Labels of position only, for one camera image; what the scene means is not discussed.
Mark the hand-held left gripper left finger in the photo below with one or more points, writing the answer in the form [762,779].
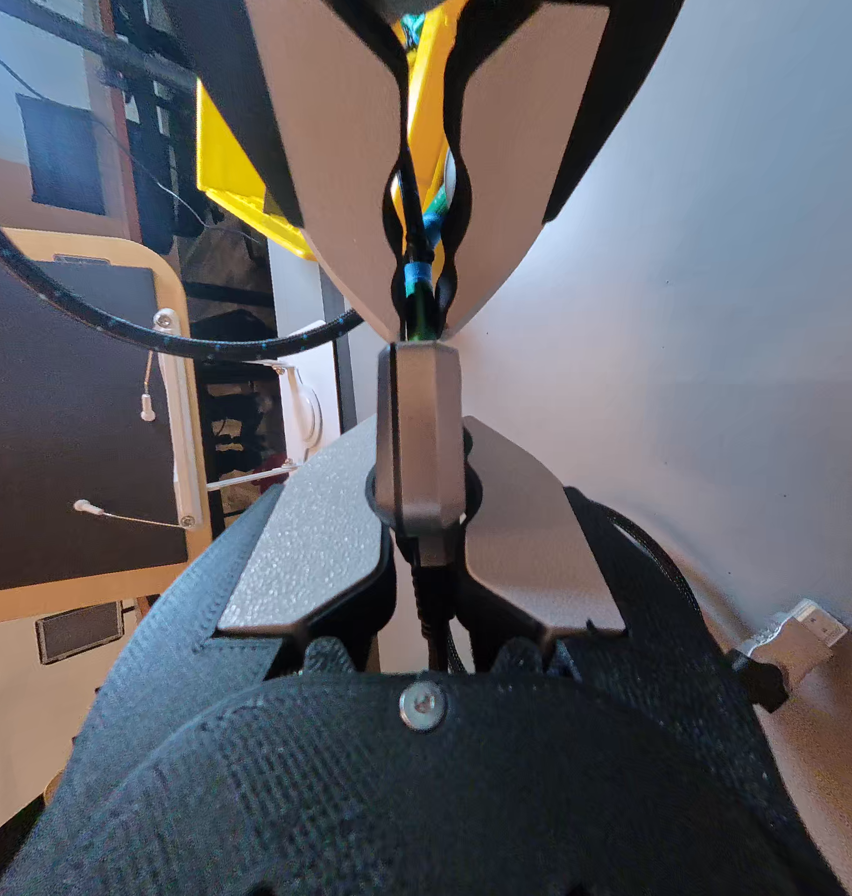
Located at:
[307,553]

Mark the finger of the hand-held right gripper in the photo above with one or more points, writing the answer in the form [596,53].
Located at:
[328,140]
[517,140]

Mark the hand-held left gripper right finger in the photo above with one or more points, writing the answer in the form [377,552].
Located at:
[545,553]

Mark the yellow plastic bin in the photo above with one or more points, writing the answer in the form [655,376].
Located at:
[237,182]

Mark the white tipped pin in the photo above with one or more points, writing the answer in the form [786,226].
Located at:
[83,507]
[147,413]

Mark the black panel with wooden rim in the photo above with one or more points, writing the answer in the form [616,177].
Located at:
[62,420]

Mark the dark wall poster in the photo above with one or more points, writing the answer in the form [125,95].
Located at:
[62,154]

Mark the dark framed wall screen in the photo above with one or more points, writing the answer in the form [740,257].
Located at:
[79,633]

